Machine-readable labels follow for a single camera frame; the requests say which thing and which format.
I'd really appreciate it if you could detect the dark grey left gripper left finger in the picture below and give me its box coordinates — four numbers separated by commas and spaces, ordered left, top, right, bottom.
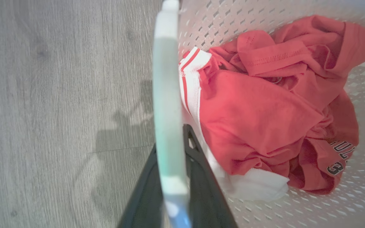
117, 144, 164, 228

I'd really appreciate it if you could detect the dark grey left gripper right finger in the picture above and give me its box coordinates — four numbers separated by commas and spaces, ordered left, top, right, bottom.
183, 124, 238, 228

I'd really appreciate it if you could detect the red jersey with white trim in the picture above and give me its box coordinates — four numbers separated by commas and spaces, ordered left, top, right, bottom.
179, 15, 365, 202

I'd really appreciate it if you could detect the white perforated plastic laundry basket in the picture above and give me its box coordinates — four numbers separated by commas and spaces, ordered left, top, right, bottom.
152, 0, 365, 228

